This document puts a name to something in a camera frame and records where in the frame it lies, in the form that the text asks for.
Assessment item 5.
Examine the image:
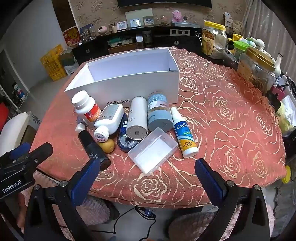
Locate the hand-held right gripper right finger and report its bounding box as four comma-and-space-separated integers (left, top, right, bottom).
194, 158, 271, 241

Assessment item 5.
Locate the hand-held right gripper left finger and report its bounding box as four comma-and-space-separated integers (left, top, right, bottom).
23, 159, 102, 241

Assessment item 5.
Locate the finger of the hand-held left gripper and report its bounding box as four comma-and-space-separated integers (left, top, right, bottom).
14, 142, 53, 172
0, 142, 31, 163

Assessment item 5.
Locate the black cylindrical bottle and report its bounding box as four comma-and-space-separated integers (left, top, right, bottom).
78, 131, 112, 171

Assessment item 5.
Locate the yellow pear-shaped object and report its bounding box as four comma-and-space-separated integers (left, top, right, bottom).
97, 138, 115, 153

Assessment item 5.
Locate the white spray bottle blue label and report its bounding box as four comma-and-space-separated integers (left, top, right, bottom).
170, 106, 199, 158

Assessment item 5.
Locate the blue tape dispenser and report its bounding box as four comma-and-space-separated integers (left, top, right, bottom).
117, 113, 148, 152

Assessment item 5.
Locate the white pill bottle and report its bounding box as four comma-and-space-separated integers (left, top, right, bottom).
71, 91, 102, 123

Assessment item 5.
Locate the clear plastic case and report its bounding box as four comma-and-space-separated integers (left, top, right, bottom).
127, 127, 178, 175

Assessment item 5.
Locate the white lotion bottle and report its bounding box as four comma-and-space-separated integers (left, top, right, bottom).
94, 104, 125, 142

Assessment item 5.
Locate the white cylindrical bottle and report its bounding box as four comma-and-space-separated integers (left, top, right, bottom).
126, 97, 148, 141

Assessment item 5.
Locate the blue grey canister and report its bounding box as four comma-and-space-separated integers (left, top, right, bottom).
147, 92, 173, 132

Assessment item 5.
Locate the white cardboard box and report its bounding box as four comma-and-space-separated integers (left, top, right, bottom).
64, 48, 180, 109

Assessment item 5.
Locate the white cushion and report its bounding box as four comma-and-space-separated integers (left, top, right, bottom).
0, 112, 30, 156

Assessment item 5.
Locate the grey floral cushion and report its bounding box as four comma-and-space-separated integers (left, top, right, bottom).
29, 112, 42, 130

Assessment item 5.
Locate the pink fuzzy slipper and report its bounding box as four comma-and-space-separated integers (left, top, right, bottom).
168, 211, 220, 241
79, 197, 119, 227

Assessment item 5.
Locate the metal shelf rack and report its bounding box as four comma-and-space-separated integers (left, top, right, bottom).
0, 67, 29, 109

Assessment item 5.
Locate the yellow round lid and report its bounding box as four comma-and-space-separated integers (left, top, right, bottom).
281, 166, 292, 184

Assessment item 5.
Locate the yellow plastic crate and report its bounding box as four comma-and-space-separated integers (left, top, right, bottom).
40, 44, 67, 81

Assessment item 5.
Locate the cardboard carton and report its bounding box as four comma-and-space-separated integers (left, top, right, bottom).
59, 49, 80, 77

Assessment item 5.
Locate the black tv cabinet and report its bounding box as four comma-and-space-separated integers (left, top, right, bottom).
72, 24, 232, 66

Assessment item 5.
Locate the gold-lid glass jar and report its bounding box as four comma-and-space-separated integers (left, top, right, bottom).
238, 47, 277, 91

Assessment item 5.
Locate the printed display box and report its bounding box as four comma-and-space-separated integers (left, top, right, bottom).
80, 23, 96, 42

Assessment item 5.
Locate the brown wooden box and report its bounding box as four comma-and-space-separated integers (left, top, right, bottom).
109, 44, 137, 54

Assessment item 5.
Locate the stack of books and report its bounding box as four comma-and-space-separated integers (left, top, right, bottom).
107, 37, 134, 48

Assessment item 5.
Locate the frosted glass bottle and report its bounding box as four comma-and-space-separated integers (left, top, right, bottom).
274, 53, 284, 78

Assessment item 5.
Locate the green-lid container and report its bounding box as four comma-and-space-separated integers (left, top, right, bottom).
233, 40, 249, 61

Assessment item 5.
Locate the yellow-lid plastic jar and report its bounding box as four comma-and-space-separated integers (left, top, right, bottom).
202, 21, 228, 59

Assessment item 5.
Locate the white green plush pile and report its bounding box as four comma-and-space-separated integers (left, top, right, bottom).
240, 37, 265, 50

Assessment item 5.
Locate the grey flat device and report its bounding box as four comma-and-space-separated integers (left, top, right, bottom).
171, 22, 200, 29

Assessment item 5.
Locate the beige curtain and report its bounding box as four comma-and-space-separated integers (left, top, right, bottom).
243, 0, 296, 77

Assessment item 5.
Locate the pink plush toy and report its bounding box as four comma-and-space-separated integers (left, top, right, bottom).
171, 9, 182, 22

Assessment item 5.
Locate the black television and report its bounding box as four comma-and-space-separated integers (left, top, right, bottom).
117, 0, 212, 10

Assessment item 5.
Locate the black floor cable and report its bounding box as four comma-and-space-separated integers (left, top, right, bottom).
102, 206, 158, 241

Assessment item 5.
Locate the red wall decoration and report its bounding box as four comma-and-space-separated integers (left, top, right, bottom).
63, 26, 81, 47

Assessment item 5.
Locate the large white frame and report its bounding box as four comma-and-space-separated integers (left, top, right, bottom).
125, 8, 153, 22

